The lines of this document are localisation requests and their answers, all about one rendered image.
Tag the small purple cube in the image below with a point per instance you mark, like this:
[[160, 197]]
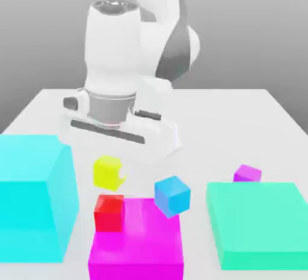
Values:
[[247, 173]]

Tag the large magenta box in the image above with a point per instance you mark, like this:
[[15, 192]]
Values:
[[137, 248]]

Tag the large mint green box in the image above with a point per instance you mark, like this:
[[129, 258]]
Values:
[[259, 222]]

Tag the small yellow cube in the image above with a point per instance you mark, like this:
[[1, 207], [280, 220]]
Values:
[[105, 171]]

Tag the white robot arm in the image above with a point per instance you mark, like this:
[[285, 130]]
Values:
[[113, 51]]

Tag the small red cube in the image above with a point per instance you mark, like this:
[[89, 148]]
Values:
[[108, 215]]

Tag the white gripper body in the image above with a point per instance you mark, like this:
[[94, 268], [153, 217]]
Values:
[[156, 138]]

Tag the small blue cube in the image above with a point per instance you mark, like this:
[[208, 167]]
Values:
[[172, 197]]

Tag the large cyan box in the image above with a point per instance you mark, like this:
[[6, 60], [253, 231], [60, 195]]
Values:
[[28, 198]]

